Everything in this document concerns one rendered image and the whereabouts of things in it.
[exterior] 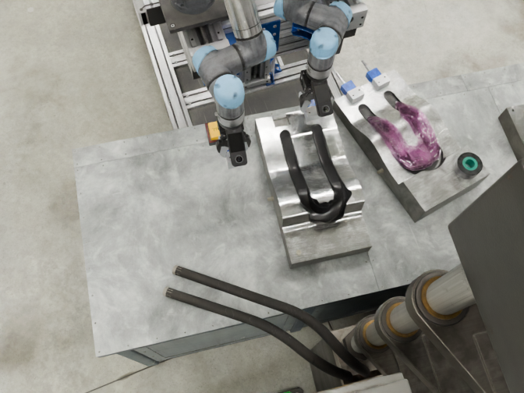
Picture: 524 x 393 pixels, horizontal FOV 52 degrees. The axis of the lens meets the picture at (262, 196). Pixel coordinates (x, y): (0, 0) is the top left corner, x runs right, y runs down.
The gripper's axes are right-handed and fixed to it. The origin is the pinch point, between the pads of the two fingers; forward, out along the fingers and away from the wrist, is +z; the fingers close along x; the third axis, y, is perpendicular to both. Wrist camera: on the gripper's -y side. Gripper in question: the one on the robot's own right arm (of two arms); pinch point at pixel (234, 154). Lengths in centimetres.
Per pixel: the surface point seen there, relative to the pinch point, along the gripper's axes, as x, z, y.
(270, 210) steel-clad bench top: -8.5, 15.0, -15.3
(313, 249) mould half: -17.9, 9.0, -32.7
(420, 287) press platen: -22, -59, -60
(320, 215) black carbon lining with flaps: -22.6, 7.9, -22.7
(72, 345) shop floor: 82, 95, -30
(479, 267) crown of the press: -18, -90, -63
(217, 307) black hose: 14.6, 9.2, -43.4
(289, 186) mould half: -14.9, 3.7, -12.7
